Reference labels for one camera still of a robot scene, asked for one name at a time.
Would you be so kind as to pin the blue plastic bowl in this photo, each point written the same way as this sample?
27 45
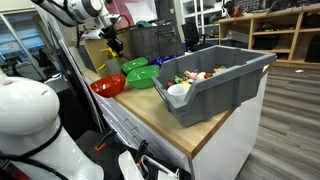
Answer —
163 59

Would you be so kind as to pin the gray fabric basket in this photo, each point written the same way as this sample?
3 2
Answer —
153 41

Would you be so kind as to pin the teal cloth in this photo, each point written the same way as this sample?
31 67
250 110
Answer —
143 24

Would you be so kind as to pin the white paper cup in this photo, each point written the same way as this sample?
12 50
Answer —
177 91

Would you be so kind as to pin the white plastic bracket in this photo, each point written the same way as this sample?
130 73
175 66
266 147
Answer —
128 166

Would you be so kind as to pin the red translucent sheet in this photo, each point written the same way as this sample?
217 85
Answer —
133 13

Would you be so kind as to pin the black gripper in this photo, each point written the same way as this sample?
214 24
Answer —
109 35

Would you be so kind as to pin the red plastic bowl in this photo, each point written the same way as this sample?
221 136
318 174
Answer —
108 86

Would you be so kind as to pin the white drawer cabinet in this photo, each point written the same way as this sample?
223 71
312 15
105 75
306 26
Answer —
226 146

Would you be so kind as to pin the pink toy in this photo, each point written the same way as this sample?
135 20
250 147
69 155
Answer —
191 75

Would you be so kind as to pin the white shelf unit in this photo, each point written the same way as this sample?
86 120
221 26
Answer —
200 15

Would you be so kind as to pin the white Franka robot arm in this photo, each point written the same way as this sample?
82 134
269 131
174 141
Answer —
30 110

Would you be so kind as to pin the wooden box with black panel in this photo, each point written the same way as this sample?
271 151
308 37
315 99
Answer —
95 53

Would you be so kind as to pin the beige toy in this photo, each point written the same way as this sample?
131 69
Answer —
220 69

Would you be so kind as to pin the gray plastic storage bin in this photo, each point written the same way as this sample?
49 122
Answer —
213 96

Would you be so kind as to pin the orange toy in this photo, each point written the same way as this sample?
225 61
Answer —
208 75

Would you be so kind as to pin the green plastic bowl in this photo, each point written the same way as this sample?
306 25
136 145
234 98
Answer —
143 78
135 63

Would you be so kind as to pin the silver metal cylinder cup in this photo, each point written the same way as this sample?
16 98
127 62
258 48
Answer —
114 66

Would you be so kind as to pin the green toy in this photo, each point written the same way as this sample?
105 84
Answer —
177 79

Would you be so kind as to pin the black office chair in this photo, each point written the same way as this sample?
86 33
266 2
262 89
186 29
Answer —
191 33

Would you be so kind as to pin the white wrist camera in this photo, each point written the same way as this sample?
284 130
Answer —
90 34

